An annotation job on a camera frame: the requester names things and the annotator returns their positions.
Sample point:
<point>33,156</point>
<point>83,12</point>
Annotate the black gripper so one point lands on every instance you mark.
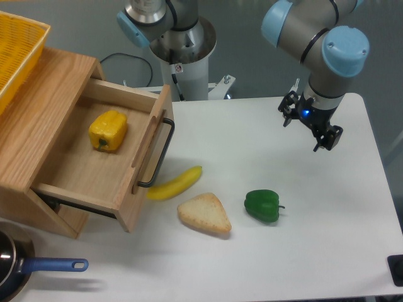
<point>315,112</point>

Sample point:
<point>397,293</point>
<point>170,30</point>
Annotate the wooden top drawer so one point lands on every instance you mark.
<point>115,183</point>

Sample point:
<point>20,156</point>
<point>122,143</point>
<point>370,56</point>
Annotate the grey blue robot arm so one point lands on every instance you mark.
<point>309,31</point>

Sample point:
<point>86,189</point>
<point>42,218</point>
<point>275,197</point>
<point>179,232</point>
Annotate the wooden drawer cabinet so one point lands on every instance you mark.
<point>29,128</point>

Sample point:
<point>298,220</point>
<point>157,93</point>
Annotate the green bell pepper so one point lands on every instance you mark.
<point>263,205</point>

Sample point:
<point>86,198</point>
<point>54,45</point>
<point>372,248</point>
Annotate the triangular bread slice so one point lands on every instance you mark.
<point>205,212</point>

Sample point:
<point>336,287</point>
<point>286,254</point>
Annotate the yellow banana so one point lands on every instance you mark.
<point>175,186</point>

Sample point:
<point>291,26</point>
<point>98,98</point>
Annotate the black object at table edge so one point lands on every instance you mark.
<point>395,266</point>

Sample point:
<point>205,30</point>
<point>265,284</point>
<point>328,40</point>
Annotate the yellow bell pepper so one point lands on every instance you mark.
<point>107,131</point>

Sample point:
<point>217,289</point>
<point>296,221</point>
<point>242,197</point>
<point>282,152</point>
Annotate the yellow plastic basket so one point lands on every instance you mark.
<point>22,43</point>

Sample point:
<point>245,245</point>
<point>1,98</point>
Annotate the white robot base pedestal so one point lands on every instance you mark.
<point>184,61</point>

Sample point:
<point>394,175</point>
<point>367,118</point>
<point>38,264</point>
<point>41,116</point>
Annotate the blue handled frying pan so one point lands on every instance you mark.
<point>17,265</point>

